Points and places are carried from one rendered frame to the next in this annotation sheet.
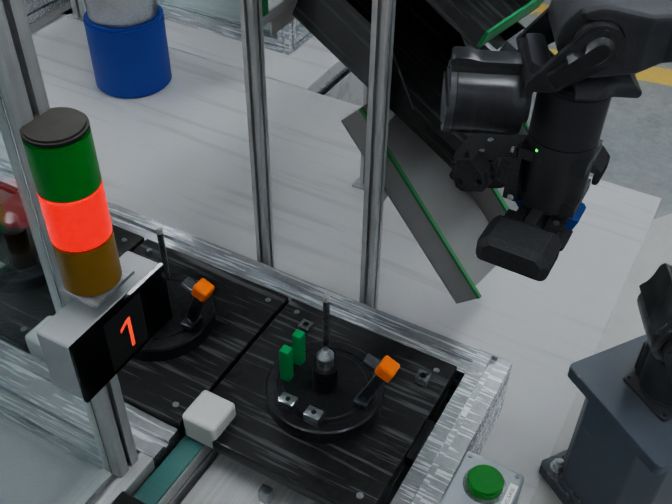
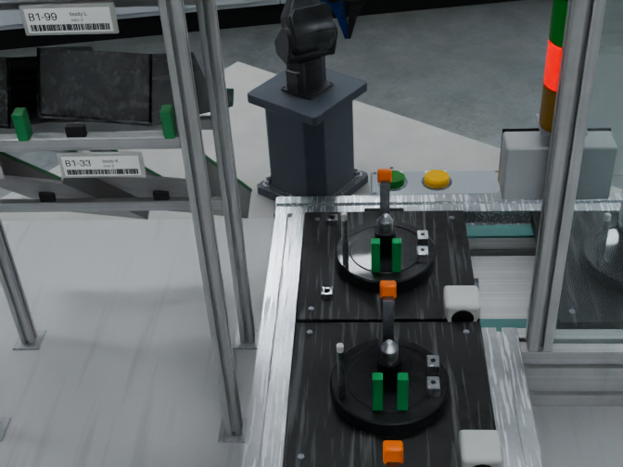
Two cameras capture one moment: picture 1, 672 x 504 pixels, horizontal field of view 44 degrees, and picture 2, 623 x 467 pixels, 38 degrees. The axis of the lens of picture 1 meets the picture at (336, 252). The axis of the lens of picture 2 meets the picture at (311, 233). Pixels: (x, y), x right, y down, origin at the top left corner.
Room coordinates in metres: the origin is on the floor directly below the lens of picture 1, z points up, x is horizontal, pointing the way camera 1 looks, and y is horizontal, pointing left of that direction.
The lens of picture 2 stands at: (1.12, 0.88, 1.78)
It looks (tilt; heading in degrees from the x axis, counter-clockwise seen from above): 37 degrees down; 246
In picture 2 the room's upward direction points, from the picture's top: 3 degrees counter-clockwise
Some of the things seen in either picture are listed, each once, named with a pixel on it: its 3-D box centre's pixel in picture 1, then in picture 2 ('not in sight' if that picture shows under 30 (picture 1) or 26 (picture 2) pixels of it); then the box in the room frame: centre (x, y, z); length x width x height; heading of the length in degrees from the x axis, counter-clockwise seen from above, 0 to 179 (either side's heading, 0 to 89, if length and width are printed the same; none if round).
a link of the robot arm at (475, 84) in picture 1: (525, 70); not in sight; (0.58, -0.14, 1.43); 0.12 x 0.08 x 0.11; 87
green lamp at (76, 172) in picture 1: (62, 158); (577, 17); (0.52, 0.21, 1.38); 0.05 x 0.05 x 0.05
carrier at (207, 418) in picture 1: (324, 371); (385, 237); (0.63, 0.01, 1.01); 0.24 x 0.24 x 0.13; 61
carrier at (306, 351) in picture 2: (156, 296); (389, 365); (0.74, 0.23, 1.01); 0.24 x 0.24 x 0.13; 61
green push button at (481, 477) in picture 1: (484, 484); (392, 182); (0.51, -0.17, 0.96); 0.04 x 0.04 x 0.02
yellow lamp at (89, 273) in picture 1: (87, 255); (565, 104); (0.52, 0.21, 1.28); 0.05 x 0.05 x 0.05
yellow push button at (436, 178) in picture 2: not in sight; (437, 181); (0.45, -0.13, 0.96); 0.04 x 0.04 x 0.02
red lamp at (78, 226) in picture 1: (75, 209); (570, 62); (0.52, 0.21, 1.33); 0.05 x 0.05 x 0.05
